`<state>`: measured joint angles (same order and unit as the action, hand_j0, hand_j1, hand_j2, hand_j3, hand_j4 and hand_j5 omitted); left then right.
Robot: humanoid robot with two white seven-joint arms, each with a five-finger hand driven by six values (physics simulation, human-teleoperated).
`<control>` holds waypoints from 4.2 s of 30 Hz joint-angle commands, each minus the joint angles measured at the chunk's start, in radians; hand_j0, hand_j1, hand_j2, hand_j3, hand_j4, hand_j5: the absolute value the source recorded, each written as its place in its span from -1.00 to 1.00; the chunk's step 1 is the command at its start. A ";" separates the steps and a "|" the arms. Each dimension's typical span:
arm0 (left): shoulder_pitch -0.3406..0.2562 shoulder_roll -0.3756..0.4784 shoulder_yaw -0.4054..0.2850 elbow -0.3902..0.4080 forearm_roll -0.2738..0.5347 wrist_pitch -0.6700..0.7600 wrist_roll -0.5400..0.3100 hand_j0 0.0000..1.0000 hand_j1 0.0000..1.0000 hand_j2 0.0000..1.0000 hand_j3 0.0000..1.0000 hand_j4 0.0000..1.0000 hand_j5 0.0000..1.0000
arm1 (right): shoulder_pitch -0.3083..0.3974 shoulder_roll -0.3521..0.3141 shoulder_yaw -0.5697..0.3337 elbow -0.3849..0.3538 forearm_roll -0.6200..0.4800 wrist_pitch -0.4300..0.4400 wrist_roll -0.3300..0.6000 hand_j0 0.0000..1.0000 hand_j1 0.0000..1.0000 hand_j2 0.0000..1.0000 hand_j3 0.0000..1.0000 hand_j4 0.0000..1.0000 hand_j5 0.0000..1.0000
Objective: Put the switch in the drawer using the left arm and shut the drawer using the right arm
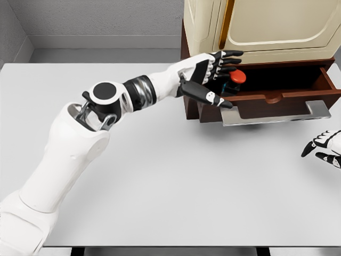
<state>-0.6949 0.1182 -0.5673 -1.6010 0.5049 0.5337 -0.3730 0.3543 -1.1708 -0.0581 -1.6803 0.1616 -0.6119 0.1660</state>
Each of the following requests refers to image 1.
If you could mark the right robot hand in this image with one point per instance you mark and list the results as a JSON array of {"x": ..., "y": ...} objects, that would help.
[{"x": 326, "y": 145}]

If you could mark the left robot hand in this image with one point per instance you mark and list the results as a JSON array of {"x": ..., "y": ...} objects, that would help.
[{"x": 198, "y": 72}]

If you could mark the red button switch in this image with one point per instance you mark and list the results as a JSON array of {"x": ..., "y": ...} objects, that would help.
[{"x": 236, "y": 80}]

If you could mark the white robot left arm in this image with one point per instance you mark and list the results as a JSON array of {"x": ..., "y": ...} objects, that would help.
[{"x": 66, "y": 138}]

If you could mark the brown wooden drawer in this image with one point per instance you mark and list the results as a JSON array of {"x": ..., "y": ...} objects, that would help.
[{"x": 271, "y": 93}]

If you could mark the cream and brown cabinet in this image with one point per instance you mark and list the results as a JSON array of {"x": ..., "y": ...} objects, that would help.
[{"x": 266, "y": 34}]

